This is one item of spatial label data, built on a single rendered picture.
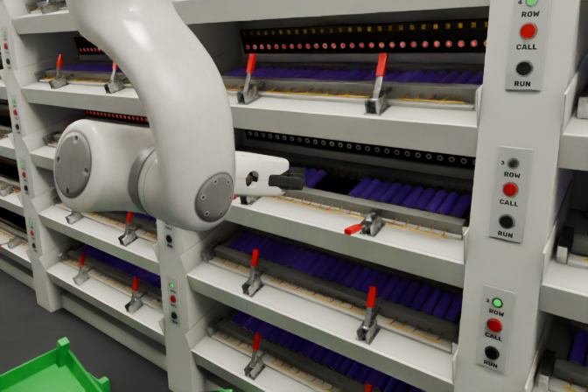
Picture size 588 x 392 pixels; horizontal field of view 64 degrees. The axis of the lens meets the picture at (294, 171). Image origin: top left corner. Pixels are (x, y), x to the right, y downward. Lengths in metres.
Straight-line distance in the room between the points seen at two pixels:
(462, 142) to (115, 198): 0.45
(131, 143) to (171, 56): 0.10
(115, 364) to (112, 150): 1.09
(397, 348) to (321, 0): 0.57
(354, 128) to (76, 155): 0.43
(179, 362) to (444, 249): 0.76
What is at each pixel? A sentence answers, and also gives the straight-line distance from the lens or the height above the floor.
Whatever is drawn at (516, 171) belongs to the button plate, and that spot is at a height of 0.68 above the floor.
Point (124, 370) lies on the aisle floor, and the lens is 1.45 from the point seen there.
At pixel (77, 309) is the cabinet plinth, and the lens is 1.73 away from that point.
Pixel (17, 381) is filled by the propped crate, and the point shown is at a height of 0.12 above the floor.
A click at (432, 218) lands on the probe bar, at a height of 0.58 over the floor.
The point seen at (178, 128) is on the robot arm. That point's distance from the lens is 0.38.
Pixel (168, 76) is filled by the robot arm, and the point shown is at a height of 0.80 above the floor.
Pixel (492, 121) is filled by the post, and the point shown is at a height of 0.74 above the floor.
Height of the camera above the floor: 0.82
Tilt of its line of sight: 14 degrees down
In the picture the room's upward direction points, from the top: straight up
